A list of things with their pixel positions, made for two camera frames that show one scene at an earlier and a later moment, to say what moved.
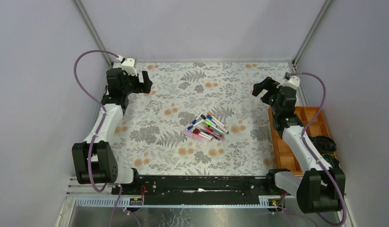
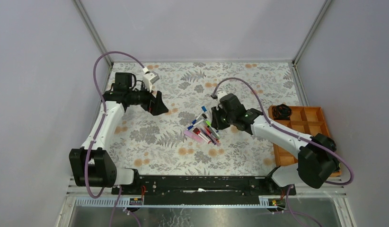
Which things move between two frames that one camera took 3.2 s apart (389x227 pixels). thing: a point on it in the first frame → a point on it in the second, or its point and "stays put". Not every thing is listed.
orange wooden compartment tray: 285,162 stays put
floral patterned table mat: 200,118 stays put
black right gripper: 268,84 → 216,123
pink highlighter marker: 195,135 stays put
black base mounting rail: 197,190 stays put
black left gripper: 144,87 → 154,105
